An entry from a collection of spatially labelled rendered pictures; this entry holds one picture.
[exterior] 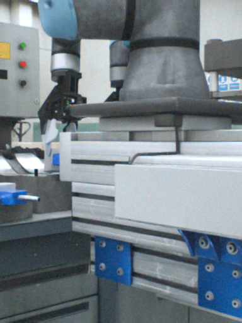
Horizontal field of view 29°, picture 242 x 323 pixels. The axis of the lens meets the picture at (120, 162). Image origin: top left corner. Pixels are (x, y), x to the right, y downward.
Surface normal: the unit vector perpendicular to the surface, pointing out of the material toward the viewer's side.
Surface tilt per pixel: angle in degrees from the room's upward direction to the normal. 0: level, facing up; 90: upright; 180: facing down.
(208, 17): 90
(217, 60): 90
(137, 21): 131
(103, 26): 142
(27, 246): 90
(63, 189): 90
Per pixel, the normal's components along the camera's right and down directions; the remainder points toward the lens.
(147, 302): 0.62, 0.04
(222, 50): -0.65, 0.04
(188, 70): 0.43, -0.26
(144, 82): -0.51, -0.26
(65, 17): 0.08, 0.69
